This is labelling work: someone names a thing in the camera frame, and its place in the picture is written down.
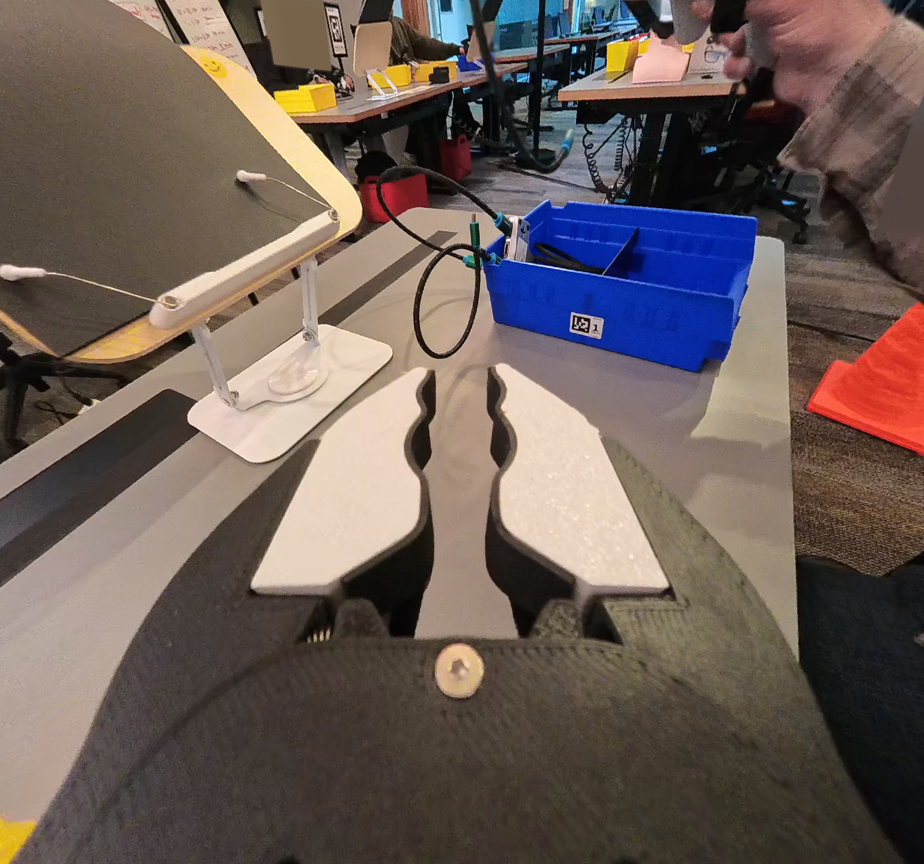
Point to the black tilted board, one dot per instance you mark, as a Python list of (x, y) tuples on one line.
[(130, 157)]

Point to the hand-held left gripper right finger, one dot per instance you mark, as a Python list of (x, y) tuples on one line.
[(578, 518)]

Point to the red bin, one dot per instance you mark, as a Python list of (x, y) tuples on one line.
[(455, 160), (393, 200)]

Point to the black floor pole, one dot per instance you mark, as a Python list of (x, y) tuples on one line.
[(491, 56)]

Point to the person's right forearm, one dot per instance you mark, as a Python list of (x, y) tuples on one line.
[(866, 128)]

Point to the wooden desk black legs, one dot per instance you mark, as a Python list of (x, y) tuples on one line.
[(650, 88)]

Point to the blue plastic bin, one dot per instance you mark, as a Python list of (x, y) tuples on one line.
[(635, 309)]

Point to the small yellow bin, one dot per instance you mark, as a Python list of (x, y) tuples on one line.
[(306, 96), (624, 56)]

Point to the person's right hand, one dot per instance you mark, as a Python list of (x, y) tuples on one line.
[(816, 13)]

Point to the long wooden desk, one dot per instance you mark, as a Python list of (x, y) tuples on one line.
[(390, 96)]

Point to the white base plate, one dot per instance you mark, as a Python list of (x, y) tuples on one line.
[(296, 395)]

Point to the pink mannequin head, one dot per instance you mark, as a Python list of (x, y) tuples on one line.
[(660, 63)]

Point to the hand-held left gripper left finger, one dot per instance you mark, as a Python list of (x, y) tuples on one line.
[(354, 518)]

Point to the orange floor marker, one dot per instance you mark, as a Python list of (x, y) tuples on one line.
[(881, 395)]

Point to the white bar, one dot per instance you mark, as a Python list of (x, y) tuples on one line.
[(246, 273)]

